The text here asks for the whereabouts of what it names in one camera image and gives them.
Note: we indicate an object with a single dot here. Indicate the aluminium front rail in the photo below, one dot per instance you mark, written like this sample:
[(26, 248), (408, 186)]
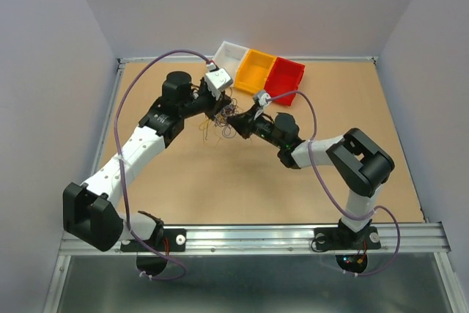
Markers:
[(302, 239)]

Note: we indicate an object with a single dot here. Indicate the white plastic bin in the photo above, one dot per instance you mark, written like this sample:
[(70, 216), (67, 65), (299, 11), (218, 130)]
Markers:
[(230, 56)]

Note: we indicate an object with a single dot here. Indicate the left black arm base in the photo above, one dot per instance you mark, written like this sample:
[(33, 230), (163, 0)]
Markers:
[(161, 241)]

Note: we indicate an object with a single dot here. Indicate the yellow plastic bin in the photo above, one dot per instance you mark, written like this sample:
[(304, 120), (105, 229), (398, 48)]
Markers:
[(253, 71)]

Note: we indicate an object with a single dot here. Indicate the red plastic bin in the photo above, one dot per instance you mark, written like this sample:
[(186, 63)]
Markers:
[(285, 76)]

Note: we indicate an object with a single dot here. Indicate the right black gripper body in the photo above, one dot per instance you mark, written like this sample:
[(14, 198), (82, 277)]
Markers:
[(263, 128)]

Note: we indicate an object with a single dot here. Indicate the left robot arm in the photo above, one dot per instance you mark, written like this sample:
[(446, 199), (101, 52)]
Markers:
[(89, 208)]

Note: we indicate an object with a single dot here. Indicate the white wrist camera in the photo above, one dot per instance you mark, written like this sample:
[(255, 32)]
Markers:
[(262, 100), (217, 79)]

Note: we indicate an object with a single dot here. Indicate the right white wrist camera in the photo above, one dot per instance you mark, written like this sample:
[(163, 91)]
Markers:
[(262, 100)]

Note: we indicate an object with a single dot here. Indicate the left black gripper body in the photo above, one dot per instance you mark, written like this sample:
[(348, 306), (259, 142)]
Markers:
[(199, 102)]

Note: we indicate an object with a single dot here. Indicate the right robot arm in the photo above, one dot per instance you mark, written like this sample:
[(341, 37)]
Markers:
[(362, 164)]

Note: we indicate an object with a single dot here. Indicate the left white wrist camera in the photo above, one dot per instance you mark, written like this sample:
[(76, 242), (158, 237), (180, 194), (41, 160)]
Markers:
[(217, 79)]

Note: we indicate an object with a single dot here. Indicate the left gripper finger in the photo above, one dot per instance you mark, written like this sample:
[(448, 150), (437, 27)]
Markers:
[(217, 115), (231, 106)]

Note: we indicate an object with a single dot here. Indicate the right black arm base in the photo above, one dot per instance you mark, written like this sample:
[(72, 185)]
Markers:
[(341, 238)]

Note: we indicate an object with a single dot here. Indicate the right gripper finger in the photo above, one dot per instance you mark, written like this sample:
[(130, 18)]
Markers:
[(246, 116), (242, 125)]

